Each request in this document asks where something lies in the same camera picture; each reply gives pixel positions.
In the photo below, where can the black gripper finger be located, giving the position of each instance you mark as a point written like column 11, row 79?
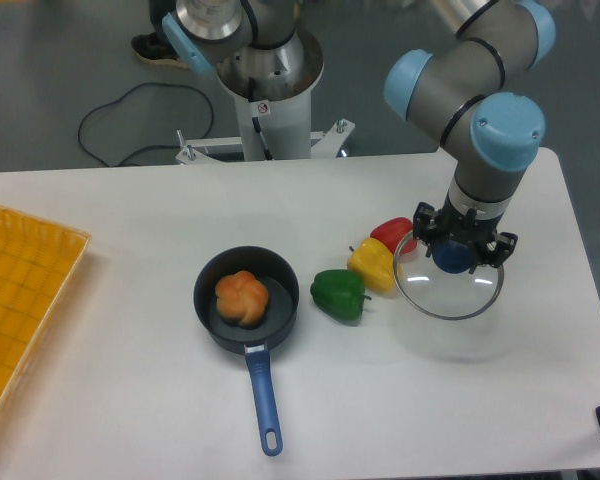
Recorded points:
column 425, row 229
column 492, row 252

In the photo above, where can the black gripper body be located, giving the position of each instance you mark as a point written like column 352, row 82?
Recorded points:
column 464, row 220

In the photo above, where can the glass pot lid blue knob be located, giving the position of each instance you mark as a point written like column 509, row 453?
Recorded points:
column 434, row 284

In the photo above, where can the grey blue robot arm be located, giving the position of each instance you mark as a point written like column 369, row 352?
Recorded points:
column 457, row 99

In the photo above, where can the red bell pepper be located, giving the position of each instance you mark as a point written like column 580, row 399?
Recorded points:
column 391, row 232

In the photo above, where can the yellow bell pepper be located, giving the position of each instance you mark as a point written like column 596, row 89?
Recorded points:
column 373, row 261

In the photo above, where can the green bell pepper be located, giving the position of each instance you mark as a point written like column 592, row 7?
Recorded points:
column 340, row 293

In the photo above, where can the orange bread roll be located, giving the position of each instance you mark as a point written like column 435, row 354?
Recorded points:
column 241, row 299

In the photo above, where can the black shoe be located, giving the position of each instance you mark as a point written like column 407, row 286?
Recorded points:
column 151, row 49

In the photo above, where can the yellow plastic basket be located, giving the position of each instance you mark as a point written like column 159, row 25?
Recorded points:
column 38, row 258

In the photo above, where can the dark pot with blue handle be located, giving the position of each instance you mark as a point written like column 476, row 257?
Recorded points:
column 255, row 345

